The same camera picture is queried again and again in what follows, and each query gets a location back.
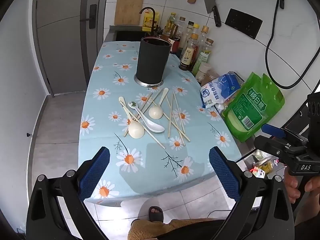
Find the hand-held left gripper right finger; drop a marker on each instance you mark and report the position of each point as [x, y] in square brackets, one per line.
[225, 175]

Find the white blue salt bag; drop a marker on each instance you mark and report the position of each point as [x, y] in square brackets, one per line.
[220, 90]

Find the dark kitchen sink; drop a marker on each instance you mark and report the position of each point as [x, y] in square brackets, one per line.
[127, 35]

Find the black wall outlet panel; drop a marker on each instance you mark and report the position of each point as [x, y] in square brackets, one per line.
[243, 23]

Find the brown fleece clothing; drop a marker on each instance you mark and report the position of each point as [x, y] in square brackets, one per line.
[150, 230]

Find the dark curved faucet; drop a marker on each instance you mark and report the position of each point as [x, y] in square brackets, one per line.
[153, 22]

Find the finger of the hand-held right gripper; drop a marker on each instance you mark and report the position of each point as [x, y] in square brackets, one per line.
[272, 146]
[272, 130]

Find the person's right hand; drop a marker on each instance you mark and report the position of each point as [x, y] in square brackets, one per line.
[292, 187]

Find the brown spice jar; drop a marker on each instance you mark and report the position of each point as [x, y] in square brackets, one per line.
[211, 78]

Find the blue daisy print tablecloth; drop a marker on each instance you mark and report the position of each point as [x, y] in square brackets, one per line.
[200, 135]

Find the grey door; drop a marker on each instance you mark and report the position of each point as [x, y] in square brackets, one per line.
[62, 42]

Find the black utensil holder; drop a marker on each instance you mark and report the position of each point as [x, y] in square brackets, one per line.
[152, 60]

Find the white lidded jar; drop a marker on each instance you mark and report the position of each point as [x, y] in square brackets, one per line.
[203, 71]

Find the row of condiment bottles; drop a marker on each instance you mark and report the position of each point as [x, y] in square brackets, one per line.
[187, 55]

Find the green sugar bag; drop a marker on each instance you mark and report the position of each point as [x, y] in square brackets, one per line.
[250, 107]

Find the bunch of wooden chopsticks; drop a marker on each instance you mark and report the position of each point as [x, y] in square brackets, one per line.
[170, 120]

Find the yellow dish soap bottle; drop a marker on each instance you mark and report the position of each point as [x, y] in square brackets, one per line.
[147, 20]

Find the white ceramic spoon green print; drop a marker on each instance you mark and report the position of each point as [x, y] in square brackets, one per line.
[155, 127]

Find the black slipper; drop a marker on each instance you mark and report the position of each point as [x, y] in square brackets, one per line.
[156, 216]

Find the wooden cutting board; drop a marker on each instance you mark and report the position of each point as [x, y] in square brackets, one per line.
[128, 8]

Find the cream plastic soup spoon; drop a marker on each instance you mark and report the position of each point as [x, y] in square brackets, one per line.
[155, 112]
[136, 130]

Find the clear plastic food packet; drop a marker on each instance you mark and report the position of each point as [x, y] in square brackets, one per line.
[221, 107]

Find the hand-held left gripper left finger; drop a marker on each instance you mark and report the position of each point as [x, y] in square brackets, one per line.
[96, 172]

